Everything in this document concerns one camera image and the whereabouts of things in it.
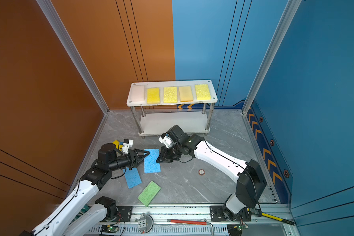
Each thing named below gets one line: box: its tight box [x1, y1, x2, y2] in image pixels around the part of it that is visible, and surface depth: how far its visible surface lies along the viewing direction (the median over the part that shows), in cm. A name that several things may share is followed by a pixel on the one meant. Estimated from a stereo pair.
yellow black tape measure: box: [261, 212, 295, 226], surface depth 73 cm
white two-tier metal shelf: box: [126, 79, 218, 139], surface depth 84 cm
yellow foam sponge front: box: [147, 87, 161, 104], surface depth 80 cm
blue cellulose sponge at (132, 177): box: [124, 167, 143, 189], surface depth 84 cm
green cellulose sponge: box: [137, 180, 162, 207], surface depth 80 cm
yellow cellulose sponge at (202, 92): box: [194, 84, 211, 101], surface depth 82 cm
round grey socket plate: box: [137, 212, 154, 235], surface depth 67 cm
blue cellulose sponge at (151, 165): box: [144, 148, 161, 174], surface depth 72 cm
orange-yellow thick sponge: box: [178, 86, 194, 102], surface depth 81 cm
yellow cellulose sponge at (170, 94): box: [163, 86, 178, 104], surface depth 81 cm
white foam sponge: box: [131, 85, 145, 102], surface depth 81 cm
